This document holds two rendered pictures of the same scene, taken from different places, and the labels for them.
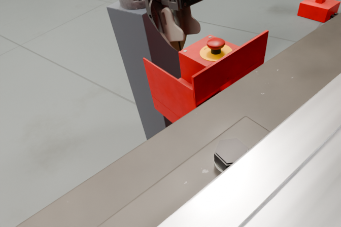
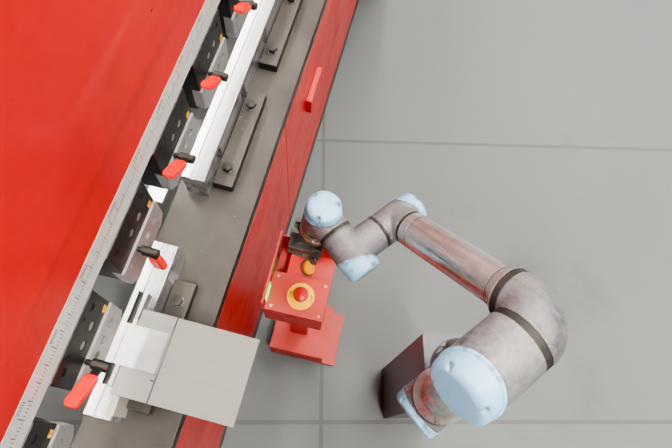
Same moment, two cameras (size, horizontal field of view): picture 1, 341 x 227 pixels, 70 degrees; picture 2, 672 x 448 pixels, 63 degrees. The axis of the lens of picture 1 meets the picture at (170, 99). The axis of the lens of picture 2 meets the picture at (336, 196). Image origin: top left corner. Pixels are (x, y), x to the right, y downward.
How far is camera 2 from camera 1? 1.39 m
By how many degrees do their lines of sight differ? 65
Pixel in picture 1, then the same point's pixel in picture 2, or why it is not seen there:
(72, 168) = not seen: hidden behind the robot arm
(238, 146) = (226, 167)
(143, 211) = (242, 144)
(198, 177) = (234, 159)
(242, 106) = (239, 205)
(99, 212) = (260, 145)
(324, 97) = (206, 168)
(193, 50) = (319, 290)
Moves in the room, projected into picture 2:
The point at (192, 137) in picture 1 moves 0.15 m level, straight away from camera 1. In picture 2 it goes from (250, 181) to (284, 222)
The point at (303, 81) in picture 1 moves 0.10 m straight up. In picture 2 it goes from (220, 232) to (215, 218)
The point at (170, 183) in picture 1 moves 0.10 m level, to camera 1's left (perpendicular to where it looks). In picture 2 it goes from (240, 154) to (268, 132)
